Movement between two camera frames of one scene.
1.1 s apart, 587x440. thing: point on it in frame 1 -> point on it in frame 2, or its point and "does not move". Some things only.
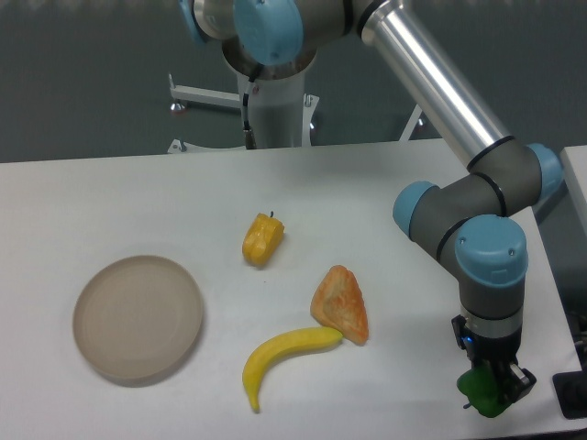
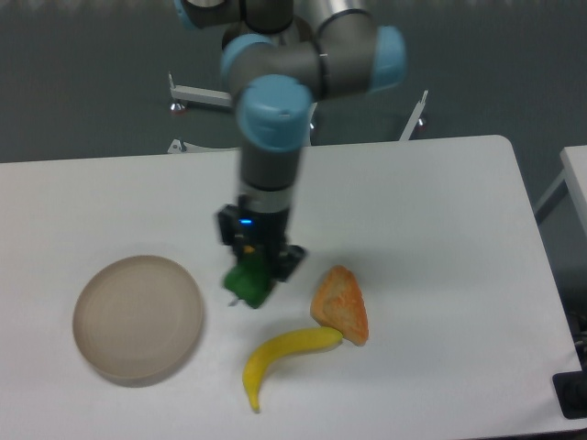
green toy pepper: [481, 385] -> [249, 280]
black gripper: [518, 381] -> [260, 233]
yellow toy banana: [278, 345] does not move
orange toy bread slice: [338, 302] does not move
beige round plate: [138, 318] does not move
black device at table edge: [570, 389] does not move
